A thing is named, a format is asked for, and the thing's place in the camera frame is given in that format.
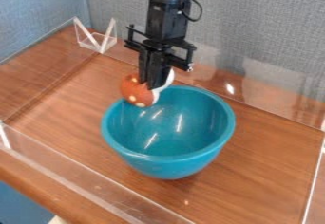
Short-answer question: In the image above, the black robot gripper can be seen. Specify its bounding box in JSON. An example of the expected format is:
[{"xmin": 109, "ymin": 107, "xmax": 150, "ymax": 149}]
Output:
[{"xmin": 125, "ymin": 0, "xmax": 197, "ymax": 90}]

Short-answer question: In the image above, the brown and white toy mushroom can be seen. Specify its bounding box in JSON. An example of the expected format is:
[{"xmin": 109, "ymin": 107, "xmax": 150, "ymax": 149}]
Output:
[{"xmin": 121, "ymin": 70, "xmax": 176, "ymax": 107}]

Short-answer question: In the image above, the blue plastic bowl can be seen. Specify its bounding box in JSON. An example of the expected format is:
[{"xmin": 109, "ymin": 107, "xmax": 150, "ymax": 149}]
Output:
[{"xmin": 101, "ymin": 85, "xmax": 237, "ymax": 179}]

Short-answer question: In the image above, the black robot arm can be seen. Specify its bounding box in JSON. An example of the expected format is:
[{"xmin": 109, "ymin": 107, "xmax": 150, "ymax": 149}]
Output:
[{"xmin": 125, "ymin": 0, "xmax": 204, "ymax": 90}]

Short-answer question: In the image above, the clear acrylic corner bracket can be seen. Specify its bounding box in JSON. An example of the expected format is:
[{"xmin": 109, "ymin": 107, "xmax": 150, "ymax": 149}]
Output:
[{"xmin": 74, "ymin": 17, "xmax": 117, "ymax": 54}]

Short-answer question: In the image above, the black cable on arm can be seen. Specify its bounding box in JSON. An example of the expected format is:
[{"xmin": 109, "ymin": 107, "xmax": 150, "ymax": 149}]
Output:
[{"xmin": 182, "ymin": 0, "xmax": 204, "ymax": 23}]

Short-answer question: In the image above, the clear acrylic left wall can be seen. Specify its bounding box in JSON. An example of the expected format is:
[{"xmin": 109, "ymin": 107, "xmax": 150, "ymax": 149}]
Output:
[{"xmin": 0, "ymin": 16, "xmax": 78, "ymax": 65}]

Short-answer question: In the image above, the clear acrylic wall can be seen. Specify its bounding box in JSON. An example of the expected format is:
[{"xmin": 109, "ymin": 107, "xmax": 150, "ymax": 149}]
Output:
[
  {"xmin": 85, "ymin": 18, "xmax": 325, "ymax": 131},
  {"xmin": 0, "ymin": 16, "xmax": 78, "ymax": 65},
  {"xmin": 0, "ymin": 121, "xmax": 196, "ymax": 224},
  {"xmin": 303, "ymin": 140, "xmax": 325, "ymax": 224}
]

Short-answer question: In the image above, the clear acrylic back wall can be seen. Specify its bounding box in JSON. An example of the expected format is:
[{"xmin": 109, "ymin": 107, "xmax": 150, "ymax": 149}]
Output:
[{"xmin": 85, "ymin": 18, "xmax": 325, "ymax": 131}]

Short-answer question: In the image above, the clear acrylic front wall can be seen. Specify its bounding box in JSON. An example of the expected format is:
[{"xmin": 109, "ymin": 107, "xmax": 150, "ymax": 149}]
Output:
[{"xmin": 0, "ymin": 121, "xmax": 196, "ymax": 224}]

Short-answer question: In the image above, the clear acrylic right wall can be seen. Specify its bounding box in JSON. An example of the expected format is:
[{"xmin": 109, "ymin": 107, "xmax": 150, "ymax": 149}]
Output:
[{"xmin": 303, "ymin": 140, "xmax": 325, "ymax": 224}]

